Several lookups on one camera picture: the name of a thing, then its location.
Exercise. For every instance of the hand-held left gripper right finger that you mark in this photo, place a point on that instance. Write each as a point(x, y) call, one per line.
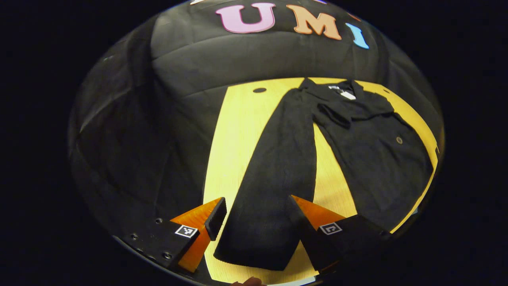
point(307, 242)

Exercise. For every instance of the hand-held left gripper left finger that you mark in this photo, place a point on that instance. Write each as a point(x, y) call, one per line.
point(217, 220)

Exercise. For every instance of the black button-up garment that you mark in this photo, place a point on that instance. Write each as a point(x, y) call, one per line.
point(278, 178)

